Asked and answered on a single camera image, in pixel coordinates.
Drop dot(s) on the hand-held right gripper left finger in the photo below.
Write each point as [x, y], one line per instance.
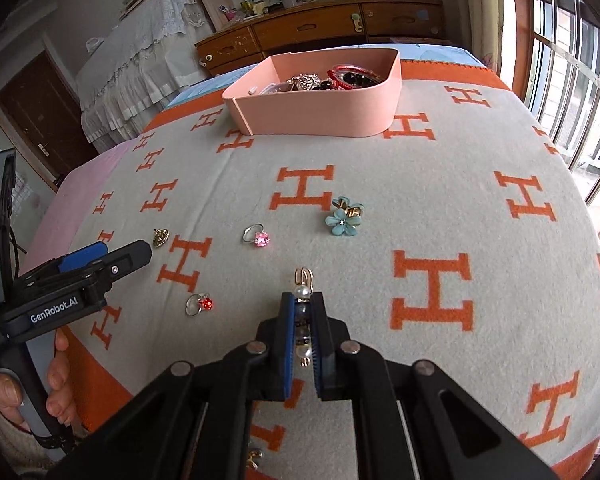
[285, 345]

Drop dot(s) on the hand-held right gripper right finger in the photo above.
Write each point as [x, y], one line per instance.
[322, 350]

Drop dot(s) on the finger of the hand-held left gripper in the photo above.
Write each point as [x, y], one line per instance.
[127, 257]
[87, 255]

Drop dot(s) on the pearl hair clip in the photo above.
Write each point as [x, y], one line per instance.
[303, 292]

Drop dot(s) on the pink rectangular box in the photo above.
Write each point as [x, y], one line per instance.
[320, 115]

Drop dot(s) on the silver rhinestone brooch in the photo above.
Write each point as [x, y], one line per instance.
[305, 81]

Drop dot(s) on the person's left forearm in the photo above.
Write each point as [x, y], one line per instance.
[10, 452]

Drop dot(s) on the person's left hand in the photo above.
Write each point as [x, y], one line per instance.
[60, 375]

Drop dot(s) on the small gold charm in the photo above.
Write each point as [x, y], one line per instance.
[161, 237]

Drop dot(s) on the pink bed sheet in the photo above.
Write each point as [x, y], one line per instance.
[70, 210]

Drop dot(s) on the brown wooden door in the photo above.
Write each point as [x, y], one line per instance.
[35, 110]

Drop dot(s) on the white lace cover cloth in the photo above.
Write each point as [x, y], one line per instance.
[140, 70]

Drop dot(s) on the orange and cream patterned blanket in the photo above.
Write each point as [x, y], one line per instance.
[430, 185]

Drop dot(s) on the wooden desk with drawers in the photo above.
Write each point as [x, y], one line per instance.
[300, 27]

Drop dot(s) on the beige curtain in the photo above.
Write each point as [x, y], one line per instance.
[480, 10]

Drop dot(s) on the window with metal grille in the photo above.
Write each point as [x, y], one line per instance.
[570, 60]

